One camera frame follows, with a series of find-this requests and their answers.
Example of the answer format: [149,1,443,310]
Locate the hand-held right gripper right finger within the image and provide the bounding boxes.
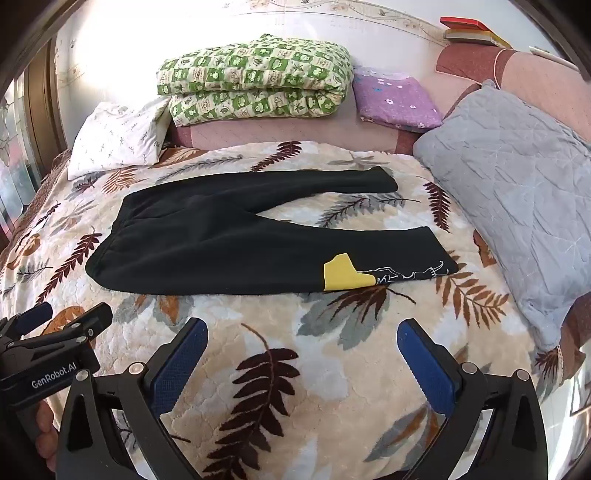
[396,318,550,480]

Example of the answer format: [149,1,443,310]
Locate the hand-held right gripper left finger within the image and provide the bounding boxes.
[55,318,209,480]

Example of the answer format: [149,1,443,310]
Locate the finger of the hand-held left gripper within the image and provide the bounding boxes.
[0,302,54,342]
[25,302,114,354]

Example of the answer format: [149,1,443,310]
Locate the black pants with yellow patch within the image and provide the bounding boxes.
[84,166,459,296]

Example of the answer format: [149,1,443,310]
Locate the person's left hand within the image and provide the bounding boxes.
[34,399,62,468]

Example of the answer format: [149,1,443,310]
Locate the leaf printed fleece blanket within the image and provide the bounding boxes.
[0,141,573,480]

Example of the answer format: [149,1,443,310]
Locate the white leaf print pillow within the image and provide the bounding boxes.
[68,99,172,182]

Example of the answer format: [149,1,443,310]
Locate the grey quilted pillow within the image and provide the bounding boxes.
[412,79,591,352]

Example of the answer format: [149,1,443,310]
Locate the pink bed sheet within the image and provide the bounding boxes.
[166,69,485,154]

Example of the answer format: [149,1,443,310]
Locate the purple floral folded cloth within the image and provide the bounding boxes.
[353,67,445,134]

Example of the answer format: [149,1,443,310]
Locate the green patterned folded quilt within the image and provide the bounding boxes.
[156,33,355,127]

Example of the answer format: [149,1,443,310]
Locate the reddish pink padded cover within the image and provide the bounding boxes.
[436,44,583,104]

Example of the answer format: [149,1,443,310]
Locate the tan book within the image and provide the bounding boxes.
[444,28,513,49]

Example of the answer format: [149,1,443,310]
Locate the red book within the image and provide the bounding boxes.
[440,17,484,31]

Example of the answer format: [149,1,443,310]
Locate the brown wooden window frame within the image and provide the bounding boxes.
[0,46,70,259]

